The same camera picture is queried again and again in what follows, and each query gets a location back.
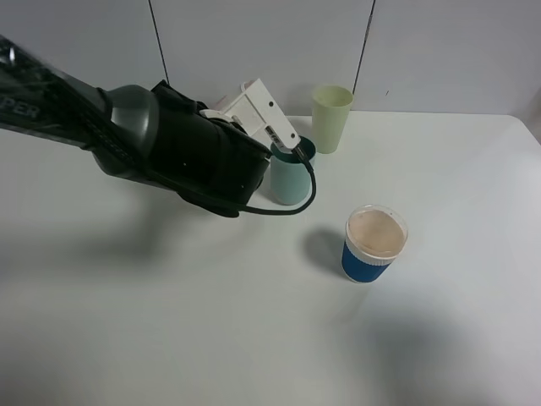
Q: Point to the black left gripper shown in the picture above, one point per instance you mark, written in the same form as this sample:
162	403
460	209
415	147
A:
213	156

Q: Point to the clear drink bottle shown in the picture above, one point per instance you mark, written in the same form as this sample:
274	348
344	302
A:
224	103

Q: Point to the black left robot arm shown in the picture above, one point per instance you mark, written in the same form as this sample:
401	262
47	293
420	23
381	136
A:
118	127

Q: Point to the teal plastic cup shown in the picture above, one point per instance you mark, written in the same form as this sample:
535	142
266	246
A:
290	183

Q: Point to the pale green plastic cup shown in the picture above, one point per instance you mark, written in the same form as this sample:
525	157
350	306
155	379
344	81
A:
331	106

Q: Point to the blue ribbed paper cup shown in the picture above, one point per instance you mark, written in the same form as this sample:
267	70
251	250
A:
374	238

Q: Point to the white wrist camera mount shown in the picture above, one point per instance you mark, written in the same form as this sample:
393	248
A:
256	112

